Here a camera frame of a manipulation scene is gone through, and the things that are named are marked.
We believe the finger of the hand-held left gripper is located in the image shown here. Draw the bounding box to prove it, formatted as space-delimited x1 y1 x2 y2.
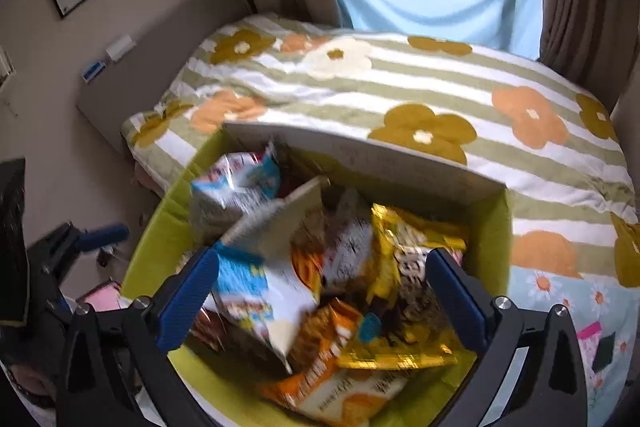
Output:
27 222 131 323

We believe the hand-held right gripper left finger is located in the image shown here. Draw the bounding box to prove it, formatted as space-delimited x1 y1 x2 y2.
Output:
55 247 221 427

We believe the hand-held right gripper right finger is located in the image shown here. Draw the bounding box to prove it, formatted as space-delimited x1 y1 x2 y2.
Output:
425 247 591 427

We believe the green cardboard box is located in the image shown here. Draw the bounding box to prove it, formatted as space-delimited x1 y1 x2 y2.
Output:
120 122 516 427

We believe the black yellow snack packet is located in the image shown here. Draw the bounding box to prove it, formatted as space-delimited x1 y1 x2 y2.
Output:
345 204 468 370

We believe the blue cream illustrated snack bag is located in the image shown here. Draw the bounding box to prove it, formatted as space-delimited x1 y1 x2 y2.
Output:
212 176 331 373

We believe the white blue red snack packet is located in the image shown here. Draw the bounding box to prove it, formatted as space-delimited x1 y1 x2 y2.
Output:
189 141 282 243

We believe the orange white cake packet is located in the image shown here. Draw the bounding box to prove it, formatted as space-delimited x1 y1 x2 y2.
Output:
260 364 408 423

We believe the pink box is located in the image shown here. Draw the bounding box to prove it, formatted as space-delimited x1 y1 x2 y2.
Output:
75 279 123 313

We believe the teal daisy tablecloth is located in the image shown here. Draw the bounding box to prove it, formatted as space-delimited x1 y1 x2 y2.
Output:
507 267 640 427

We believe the small black wrapper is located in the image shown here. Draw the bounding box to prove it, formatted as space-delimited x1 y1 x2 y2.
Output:
592 332 618 370

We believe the small blue tool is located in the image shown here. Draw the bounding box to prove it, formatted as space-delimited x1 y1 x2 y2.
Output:
81 59 107 84

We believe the grey headboard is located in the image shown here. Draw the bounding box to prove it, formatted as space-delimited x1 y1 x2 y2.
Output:
75 0 256 158

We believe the white lint roller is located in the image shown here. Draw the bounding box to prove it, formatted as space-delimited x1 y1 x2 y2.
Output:
105 34 136 60

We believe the striped floral blanket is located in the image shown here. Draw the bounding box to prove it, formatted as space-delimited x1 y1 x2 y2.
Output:
120 14 640 303

